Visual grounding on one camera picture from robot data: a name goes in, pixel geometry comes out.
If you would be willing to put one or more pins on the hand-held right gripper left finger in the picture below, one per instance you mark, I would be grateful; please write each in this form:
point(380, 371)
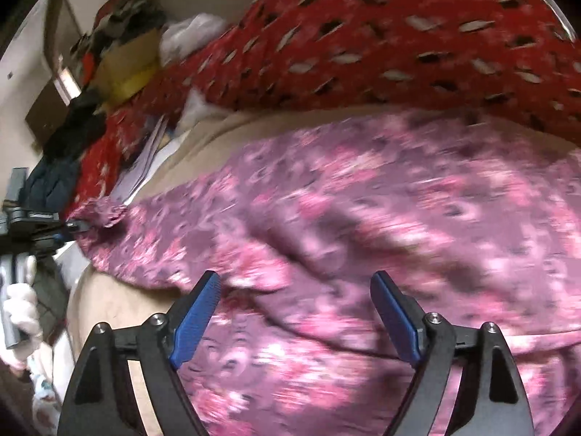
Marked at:
point(195, 322)

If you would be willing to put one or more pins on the person's left forearm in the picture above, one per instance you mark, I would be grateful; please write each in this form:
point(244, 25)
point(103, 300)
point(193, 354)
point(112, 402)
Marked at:
point(43, 390)

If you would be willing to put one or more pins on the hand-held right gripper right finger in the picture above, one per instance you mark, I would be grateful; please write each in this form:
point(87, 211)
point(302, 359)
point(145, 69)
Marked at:
point(397, 322)

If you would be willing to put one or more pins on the white cloth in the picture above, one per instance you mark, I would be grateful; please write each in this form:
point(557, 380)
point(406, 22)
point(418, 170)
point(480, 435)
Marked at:
point(190, 32)

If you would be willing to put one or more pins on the person's left hand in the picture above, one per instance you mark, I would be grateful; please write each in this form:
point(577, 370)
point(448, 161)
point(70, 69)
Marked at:
point(22, 299)

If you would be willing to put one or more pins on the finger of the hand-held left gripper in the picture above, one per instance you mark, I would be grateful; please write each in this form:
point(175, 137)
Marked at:
point(75, 226)

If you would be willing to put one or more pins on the pink floral garment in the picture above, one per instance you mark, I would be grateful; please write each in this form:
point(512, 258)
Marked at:
point(340, 218)

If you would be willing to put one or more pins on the cardboard box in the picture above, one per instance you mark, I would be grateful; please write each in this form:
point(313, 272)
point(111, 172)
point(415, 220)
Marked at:
point(127, 59)

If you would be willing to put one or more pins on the yellow cloth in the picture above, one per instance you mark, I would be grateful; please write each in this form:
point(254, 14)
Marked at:
point(134, 85)

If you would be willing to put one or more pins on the red patterned pillow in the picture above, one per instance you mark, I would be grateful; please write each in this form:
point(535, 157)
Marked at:
point(386, 32)

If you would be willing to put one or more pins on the dark jacket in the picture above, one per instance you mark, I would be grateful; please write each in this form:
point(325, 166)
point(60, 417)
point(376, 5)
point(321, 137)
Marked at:
point(59, 163)

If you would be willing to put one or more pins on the stack of papers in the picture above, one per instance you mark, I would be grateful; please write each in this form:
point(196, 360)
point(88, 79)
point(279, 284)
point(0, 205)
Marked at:
point(140, 163)

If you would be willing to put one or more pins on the dark cloth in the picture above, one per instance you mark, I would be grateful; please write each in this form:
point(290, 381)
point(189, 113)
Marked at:
point(52, 290)

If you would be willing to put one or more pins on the brown wooden board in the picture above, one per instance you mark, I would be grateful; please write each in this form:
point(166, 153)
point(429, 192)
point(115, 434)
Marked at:
point(45, 113)

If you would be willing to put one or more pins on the beige bed sheet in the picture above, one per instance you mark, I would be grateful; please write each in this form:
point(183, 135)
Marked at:
point(209, 154)

